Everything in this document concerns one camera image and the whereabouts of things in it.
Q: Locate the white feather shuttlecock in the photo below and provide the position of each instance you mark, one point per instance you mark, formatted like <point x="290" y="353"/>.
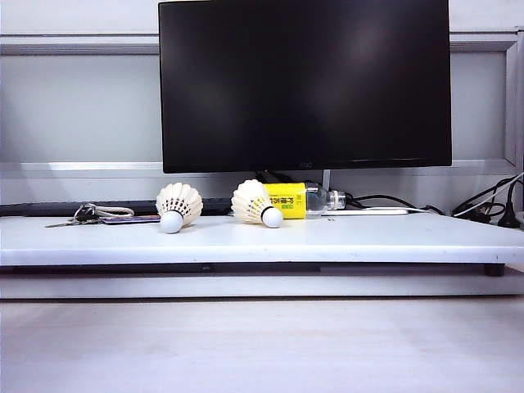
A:
<point x="180" y="200"/>
<point x="249" y="200"/>

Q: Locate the aluminium partition frame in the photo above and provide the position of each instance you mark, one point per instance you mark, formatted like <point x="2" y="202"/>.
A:
<point x="82" y="45"/>

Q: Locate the metal key bunch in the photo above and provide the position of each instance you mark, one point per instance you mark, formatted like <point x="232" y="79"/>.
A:
<point x="84" y="215"/>

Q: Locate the black keyboard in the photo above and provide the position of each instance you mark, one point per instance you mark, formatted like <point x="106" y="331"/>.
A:
<point x="41" y="209"/>

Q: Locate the white raised desk board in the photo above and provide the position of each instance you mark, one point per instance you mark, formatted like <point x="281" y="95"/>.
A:
<point x="327" y="237"/>

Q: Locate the black power plug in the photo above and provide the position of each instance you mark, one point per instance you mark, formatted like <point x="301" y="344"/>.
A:
<point x="509" y="213"/>

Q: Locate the silver monitor stand leg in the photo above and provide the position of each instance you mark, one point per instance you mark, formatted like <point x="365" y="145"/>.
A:
<point x="326" y="180"/>

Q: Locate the purple plastic card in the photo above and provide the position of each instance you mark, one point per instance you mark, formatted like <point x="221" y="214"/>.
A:
<point x="131" y="220"/>

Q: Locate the black computer monitor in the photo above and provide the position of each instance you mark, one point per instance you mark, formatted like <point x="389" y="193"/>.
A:
<point x="303" y="82"/>

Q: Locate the yellow label plastic bottle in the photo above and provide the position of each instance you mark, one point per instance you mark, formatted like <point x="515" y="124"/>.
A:
<point x="286" y="200"/>

